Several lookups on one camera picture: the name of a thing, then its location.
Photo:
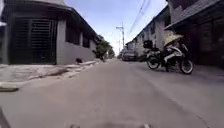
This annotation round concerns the tree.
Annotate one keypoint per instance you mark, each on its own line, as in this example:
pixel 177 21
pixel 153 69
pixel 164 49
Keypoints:
pixel 101 50

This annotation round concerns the car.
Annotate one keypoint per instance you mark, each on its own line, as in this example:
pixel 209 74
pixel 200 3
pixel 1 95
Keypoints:
pixel 128 55

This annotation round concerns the utility pole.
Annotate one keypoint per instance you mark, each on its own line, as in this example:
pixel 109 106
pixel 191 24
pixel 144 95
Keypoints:
pixel 122 35

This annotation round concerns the grey asphalt road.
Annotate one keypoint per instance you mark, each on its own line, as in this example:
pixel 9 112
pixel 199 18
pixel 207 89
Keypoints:
pixel 116 96

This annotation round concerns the motorcycle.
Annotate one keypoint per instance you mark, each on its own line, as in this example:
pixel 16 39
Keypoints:
pixel 166 57

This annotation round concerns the grey building with dark gate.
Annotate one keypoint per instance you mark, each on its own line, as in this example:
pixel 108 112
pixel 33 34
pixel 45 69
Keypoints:
pixel 43 36

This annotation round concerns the broken concrete pavement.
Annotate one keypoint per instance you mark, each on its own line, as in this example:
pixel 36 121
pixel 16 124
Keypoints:
pixel 33 71

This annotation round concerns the row of buildings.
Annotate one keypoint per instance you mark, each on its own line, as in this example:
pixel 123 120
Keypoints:
pixel 203 30

